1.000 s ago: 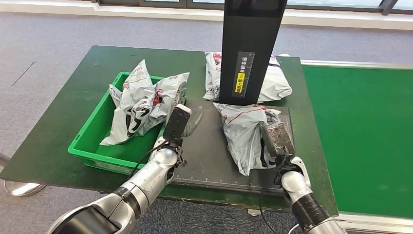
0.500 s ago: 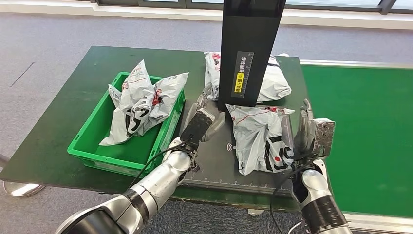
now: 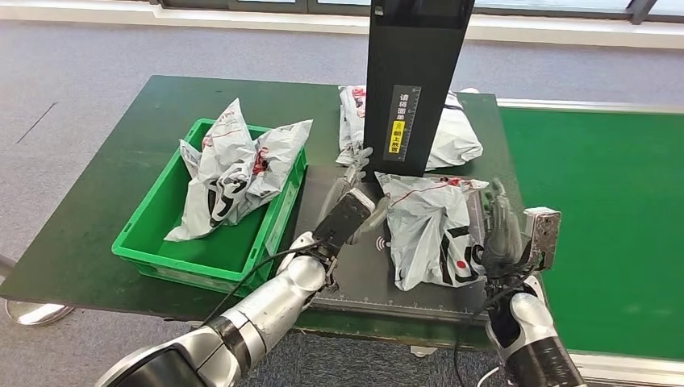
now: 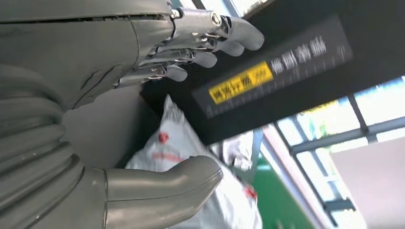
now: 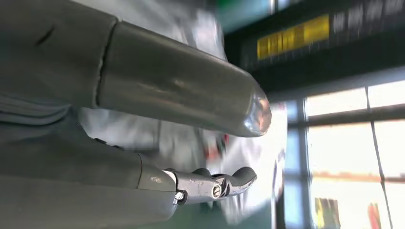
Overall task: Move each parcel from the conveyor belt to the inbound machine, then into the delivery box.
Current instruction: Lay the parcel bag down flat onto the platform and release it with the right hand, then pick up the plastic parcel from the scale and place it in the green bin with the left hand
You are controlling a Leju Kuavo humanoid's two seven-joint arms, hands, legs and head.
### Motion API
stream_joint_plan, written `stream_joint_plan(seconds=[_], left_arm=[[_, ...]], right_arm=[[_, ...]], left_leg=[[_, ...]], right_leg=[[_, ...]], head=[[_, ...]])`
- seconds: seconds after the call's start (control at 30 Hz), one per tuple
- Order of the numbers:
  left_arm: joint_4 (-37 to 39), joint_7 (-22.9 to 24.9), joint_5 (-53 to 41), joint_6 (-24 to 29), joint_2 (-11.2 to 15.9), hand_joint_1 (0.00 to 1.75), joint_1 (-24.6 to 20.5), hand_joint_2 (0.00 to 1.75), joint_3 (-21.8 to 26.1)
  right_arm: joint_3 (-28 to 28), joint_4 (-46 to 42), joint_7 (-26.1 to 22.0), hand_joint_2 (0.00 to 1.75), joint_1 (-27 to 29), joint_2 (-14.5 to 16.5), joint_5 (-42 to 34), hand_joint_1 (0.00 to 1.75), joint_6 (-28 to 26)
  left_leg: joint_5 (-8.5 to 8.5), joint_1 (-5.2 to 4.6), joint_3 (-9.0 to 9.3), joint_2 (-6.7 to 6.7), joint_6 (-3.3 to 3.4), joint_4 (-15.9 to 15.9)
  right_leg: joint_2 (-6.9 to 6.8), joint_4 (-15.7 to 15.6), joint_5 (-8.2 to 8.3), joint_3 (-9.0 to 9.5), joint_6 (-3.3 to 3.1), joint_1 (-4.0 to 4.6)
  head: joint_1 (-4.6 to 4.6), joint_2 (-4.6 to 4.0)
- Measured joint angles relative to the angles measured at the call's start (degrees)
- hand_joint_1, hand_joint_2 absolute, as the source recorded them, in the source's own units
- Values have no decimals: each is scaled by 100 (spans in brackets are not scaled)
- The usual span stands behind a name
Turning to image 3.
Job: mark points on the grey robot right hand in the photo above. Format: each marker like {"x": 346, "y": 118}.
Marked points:
{"x": 502, "y": 240}

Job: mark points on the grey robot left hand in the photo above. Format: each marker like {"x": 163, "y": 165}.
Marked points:
{"x": 379, "y": 211}

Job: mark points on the grey poly mailer parcel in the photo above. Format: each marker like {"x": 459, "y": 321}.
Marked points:
{"x": 283, "y": 144}
{"x": 427, "y": 229}
{"x": 224, "y": 160}
{"x": 457, "y": 133}

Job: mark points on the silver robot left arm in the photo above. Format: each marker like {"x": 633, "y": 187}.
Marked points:
{"x": 267, "y": 315}

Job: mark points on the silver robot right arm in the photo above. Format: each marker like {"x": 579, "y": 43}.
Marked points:
{"x": 529, "y": 331}

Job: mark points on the green conveyor belt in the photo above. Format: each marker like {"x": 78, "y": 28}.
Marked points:
{"x": 614, "y": 187}

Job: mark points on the white table foot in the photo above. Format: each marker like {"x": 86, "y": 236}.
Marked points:
{"x": 423, "y": 351}

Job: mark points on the black scanner tower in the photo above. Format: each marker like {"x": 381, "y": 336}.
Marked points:
{"x": 414, "y": 64}

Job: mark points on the green plastic crate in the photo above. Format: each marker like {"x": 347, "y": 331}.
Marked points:
{"x": 213, "y": 256}

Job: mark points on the dark green table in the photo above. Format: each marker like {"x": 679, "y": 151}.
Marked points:
{"x": 80, "y": 240}

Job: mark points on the chrome stand base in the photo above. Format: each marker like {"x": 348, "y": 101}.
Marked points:
{"x": 37, "y": 312}

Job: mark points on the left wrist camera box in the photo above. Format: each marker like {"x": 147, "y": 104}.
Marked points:
{"x": 342, "y": 219}

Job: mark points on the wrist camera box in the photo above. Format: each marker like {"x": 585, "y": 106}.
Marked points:
{"x": 342, "y": 219}
{"x": 542, "y": 237}

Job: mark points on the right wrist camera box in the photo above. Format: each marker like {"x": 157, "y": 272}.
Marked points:
{"x": 542, "y": 237}

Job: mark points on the black scanner base plate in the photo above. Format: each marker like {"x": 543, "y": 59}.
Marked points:
{"x": 369, "y": 277}

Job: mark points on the dark window frame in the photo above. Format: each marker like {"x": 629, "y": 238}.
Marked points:
{"x": 213, "y": 6}

